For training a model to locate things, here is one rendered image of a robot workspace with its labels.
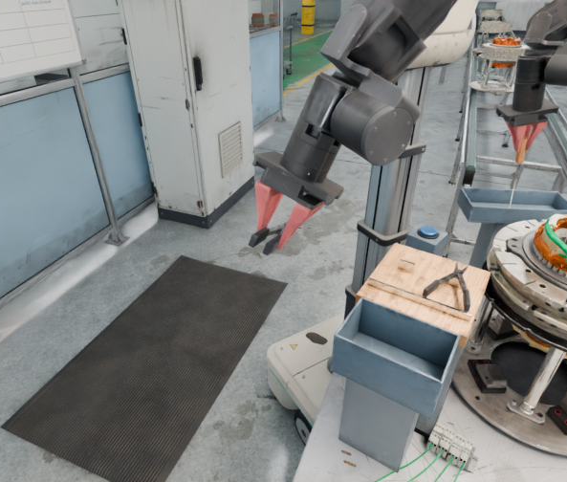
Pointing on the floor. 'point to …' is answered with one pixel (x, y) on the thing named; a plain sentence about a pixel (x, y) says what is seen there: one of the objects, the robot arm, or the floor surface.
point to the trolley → (290, 43)
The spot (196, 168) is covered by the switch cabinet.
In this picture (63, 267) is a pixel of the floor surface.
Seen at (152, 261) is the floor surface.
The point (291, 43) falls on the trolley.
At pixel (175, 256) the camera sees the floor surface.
